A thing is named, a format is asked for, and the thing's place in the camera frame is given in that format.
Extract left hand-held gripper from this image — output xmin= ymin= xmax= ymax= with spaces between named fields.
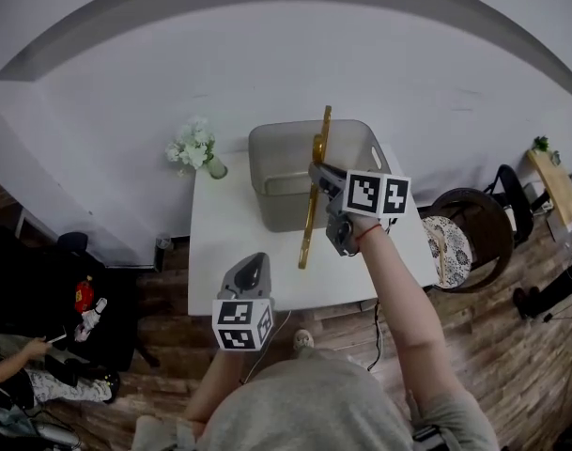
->
xmin=212 ymin=251 xmax=275 ymax=352

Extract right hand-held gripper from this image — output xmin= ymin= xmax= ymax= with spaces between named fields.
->
xmin=307 ymin=161 xmax=411 ymax=257

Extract grey plastic bin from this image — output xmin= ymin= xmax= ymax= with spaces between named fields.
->
xmin=247 ymin=118 xmax=393 ymax=233

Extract long golden stick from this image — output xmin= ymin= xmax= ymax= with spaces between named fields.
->
xmin=298 ymin=104 xmax=333 ymax=271

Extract person's right forearm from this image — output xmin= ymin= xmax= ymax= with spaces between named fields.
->
xmin=355 ymin=216 xmax=477 ymax=422

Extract person's left forearm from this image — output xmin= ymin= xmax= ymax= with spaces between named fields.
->
xmin=184 ymin=348 xmax=244 ymax=425

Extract white table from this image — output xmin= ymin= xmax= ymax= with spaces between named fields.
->
xmin=187 ymin=143 xmax=440 ymax=317

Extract white flowers in glass vase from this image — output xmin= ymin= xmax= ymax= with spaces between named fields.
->
xmin=164 ymin=116 xmax=229 ymax=180

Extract person's grey shirt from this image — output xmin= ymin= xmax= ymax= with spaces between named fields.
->
xmin=132 ymin=352 xmax=502 ymax=451

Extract black office chair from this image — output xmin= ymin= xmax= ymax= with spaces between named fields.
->
xmin=0 ymin=225 xmax=155 ymax=375

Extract patterned round seat cushion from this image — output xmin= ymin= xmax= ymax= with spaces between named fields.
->
xmin=421 ymin=215 xmax=473 ymax=290

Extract red toy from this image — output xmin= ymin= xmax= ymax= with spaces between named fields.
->
xmin=74 ymin=274 xmax=97 ymax=314

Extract brown wicker chair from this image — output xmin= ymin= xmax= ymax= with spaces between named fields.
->
xmin=419 ymin=187 xmax=515 ymax=295

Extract black folding chair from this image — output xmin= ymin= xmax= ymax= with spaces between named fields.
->
xmin=485 ymin=163 xmax=549 ymax=248

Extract wooden side desk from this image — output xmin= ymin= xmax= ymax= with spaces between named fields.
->
xmin=527 ymin=148 xmax=572 ymax=227

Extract white floor cable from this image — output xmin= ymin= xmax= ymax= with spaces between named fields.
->
xmin=240 ymin=310 xmax=294 ymax=384

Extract thin black cable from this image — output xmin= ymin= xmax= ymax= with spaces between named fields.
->
xmin=367 ymin=298 xmax=385 ymax=373

